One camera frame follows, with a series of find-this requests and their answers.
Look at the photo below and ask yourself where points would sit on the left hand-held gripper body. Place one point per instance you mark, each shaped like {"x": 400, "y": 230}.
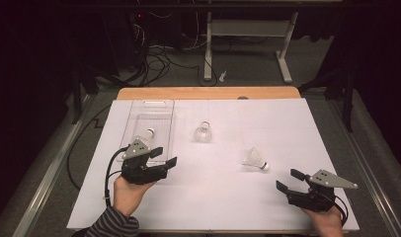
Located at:
{"x": 141, "y": 173}

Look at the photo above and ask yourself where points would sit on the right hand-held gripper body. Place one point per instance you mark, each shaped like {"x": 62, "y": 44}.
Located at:
{"x": 313, "y": 200}

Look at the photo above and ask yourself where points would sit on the white shuttlecock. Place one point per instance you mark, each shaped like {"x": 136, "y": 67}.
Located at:
{"x": 146, "y": 135}
{"x": 254, "y": 158}
{"x": 202, "y": 133}

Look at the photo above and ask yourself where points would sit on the clear plastic tray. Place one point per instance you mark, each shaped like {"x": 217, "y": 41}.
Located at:
{"x": 162, "y": 115}

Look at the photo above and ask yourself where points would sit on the person's left hand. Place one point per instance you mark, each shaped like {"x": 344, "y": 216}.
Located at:
{"x": 127, "y": 197}

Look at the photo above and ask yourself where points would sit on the person's right hand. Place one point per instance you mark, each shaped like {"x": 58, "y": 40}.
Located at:
{"x": 327, "y": 225}

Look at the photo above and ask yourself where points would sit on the white table mat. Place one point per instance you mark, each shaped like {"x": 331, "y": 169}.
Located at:
{"x": 221, "y": 197}

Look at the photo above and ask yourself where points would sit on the black tripod stand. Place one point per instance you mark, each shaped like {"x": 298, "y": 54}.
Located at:
{"x": 77, "y": 98}
{"x": 348, "y": 105}

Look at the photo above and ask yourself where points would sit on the small white floor object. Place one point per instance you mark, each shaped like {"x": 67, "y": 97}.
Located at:
{"x": 222, "y": 76}

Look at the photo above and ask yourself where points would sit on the dark computer tower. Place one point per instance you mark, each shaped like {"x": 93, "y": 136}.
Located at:
{"x": 122, "y": 39}

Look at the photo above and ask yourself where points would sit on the metal floor rail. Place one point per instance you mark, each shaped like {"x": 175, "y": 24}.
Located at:
{"x": 47, "y": 184}
{"x": 369, "y": 184}

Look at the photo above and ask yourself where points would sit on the white metal stand frame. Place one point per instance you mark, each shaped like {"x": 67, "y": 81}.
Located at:
{"x": 248, "y": 28}

